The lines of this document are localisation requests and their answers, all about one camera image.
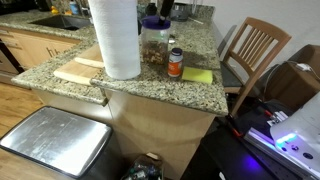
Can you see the bag of trash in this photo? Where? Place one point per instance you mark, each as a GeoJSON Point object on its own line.
{"type": "Point", "coordinates": [143, 170]}

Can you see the white plastic strip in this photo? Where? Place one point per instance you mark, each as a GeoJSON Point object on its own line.
{"type": "Point", "coordinates": [196, 21]}

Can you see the wooden cutting board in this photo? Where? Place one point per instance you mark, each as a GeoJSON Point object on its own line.
{"type": "Point", "coordinates": [80, 68]}

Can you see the kitchen sink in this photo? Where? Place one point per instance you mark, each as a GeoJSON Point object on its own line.
{"type": "Point", "coordinates": [61, 22]}

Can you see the blue soap bottle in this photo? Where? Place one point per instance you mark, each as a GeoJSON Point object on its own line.
{"type": "Point", "coordinates": [74, 8]}

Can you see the yellow sponge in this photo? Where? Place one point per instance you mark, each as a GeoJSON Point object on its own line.
{"type": "Point", "coordinates": [197, 75]}

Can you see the metal robot mounting base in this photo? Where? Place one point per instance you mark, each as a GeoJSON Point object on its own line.
{"type": "Point", "coordinates": [266, 143]}

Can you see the small black bottle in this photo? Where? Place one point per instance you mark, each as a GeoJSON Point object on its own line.
{"type": "Point", "coordinates": [151, 9]}

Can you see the wooden base cabinet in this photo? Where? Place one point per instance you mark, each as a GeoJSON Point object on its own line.
{"type": "Point", "coordinates": [36, 50]}

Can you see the wooden chair grey seat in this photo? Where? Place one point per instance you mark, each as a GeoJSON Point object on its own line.
{"type": "Point", "coordinates": [253, 50]}

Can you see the white paper towel roll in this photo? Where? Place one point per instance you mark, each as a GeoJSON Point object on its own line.
{"type": "Point", "coordinates": [116, 36]}

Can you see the yellow rubber duck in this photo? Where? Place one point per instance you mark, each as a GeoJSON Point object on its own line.
{"type": "Point", "coordinates": [54, 10]}

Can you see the white power adapter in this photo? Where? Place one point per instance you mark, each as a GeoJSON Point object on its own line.
{"type": "Point", "coordinates": [303, 66]}

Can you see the clear jar purple lid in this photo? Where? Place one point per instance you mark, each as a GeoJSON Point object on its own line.
{"type": "Point", "coordinates": [155, 43]}

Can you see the dark grey pot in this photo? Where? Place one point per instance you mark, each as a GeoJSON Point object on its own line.
{"type": "Point", "coordinates": [180, 12]}

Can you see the brown cardboard box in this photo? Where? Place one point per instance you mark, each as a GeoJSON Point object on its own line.
{"type": "Point", "coordinates": [293, 83]}

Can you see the white pill bottle orange label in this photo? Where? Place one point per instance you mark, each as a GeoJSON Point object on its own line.
{"type": "Point", "coordinates": [175, 65]}

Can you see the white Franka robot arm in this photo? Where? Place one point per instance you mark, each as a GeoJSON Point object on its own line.
{"type": "Point", "coordinates": [300, 130]}

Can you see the steel lid trash can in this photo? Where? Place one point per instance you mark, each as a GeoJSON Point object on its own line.
{"type": "Point", "coordinates": [56, 140]}

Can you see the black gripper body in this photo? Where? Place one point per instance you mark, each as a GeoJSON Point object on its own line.
{"type": "Point", "coordinates": [168, 3]}

